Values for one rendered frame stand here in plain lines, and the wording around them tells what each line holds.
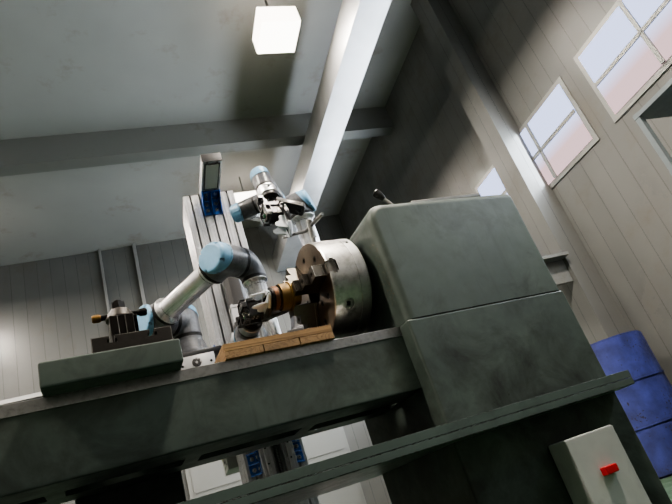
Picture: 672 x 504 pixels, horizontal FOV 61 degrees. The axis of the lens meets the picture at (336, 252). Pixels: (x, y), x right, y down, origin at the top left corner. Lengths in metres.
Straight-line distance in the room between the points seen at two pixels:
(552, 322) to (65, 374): 1.36
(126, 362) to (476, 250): 1.09
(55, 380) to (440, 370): 0.94
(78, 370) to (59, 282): 9.10
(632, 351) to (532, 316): 2.96
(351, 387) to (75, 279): 9.12
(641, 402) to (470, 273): 3.05
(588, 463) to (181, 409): 1.04
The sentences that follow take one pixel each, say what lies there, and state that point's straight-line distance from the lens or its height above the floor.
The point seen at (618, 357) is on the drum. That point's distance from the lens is 4.72.
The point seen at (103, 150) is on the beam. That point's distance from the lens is 7.86.
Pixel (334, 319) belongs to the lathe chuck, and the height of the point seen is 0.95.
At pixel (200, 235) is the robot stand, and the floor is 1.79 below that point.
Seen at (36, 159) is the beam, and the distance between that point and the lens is 7.88.
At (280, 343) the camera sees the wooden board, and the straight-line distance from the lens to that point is 1.49.
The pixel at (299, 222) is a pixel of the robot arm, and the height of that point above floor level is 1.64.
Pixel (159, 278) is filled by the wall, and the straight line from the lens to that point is 10.29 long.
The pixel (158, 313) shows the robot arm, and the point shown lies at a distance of 2.26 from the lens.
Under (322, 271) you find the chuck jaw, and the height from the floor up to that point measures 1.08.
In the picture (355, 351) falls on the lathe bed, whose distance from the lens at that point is 1.57.
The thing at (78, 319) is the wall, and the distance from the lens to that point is 10.13.
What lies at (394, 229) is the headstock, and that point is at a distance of 1.74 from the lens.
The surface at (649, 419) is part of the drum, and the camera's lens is 4.70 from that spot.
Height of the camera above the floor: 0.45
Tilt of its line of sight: 24 degrees up
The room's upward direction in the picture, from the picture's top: 19 degrees counter-clockwise
